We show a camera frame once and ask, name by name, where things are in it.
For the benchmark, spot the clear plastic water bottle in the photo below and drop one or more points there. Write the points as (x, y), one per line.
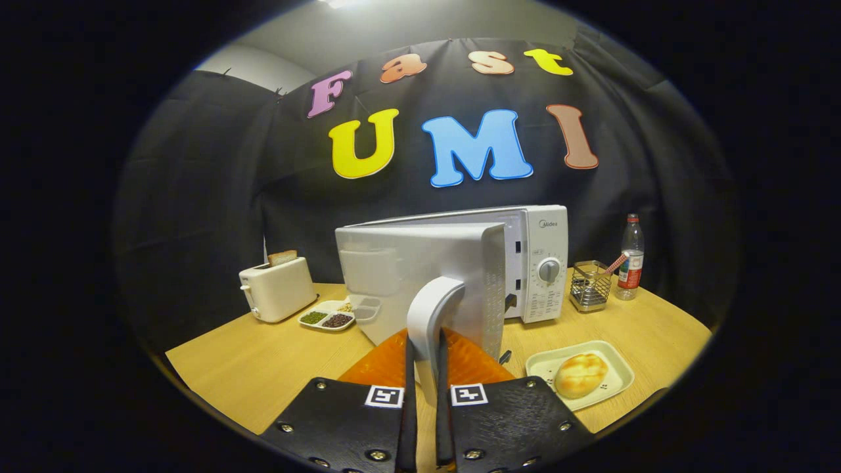
(630, 263)

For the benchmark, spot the white divided bean dish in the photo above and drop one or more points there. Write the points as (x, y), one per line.
(325, 318)

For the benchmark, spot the white microwave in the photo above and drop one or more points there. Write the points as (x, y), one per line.
(420, 263)

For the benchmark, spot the cream rectangular tray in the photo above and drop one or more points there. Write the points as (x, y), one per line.
(545, 361)

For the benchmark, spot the red striped straw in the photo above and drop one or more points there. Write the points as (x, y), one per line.
(617, 264)

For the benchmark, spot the golden bread bun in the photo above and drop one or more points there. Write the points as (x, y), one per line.
(581, 376)

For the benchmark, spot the toast slice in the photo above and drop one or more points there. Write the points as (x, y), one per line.
(282, 257)

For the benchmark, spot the cream toaster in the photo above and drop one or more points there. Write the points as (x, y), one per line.
(279, 292)

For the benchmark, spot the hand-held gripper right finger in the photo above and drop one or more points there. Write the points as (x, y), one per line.
(442, 407)

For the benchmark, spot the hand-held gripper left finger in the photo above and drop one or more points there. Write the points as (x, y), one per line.
(410, 407)

